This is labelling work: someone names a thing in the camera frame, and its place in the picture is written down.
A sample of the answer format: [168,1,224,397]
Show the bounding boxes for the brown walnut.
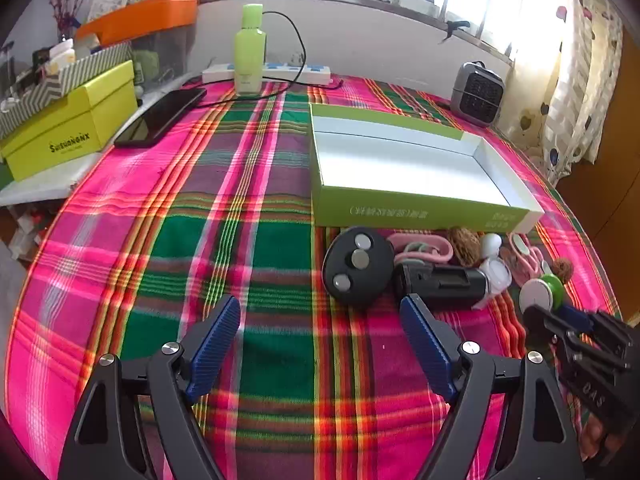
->
[446,227,482,267]
[550,258,575,283]

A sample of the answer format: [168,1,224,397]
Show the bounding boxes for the black cylindrical device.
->
[393,263,488,311]

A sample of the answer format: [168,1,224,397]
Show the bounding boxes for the plaid blanket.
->
[5,74,623,480]

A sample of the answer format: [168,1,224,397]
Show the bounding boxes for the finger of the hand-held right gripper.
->
[557,304,635,362]
[524,304,629,392]

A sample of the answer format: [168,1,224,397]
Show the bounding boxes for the black clamp on sill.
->
[440,20,471,43]

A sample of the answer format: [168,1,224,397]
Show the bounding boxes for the orange storage bin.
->
[75,0,198,46]

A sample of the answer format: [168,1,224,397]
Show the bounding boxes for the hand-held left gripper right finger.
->
[399,294,586,480]

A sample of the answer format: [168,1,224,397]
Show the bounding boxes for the black smartphone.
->
[114,88,207,148]

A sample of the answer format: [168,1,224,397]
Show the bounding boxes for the heart print curtain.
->
[510,0,628,181]

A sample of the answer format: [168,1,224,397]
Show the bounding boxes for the green lotion bottle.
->
[234,4,267,95]

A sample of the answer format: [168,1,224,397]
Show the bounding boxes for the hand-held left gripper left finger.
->
[57,294,242,480]

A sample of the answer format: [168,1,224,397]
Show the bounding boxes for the small clear jar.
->
[477,256,512,305]

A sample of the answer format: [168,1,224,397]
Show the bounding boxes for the person's right hand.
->
[579,420,610,462]

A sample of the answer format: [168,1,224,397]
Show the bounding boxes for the green and white spool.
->
[519,275,568,316]

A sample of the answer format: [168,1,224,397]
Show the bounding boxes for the green and white cardboard box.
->
[308,102,546,235]

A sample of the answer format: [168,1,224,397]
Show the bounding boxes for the grey space heater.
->
[450,61,505,126]

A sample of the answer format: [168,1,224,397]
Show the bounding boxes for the white power strip with charger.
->
[182,10,346,106]

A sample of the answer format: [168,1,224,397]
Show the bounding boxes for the yellow-green shoebox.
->
[0,60,138,182]

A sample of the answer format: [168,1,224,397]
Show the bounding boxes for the zigzag patterned box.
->
[0,41,133,137]

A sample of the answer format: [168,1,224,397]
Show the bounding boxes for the black round disc metal buttons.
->
[322,226,396,307]

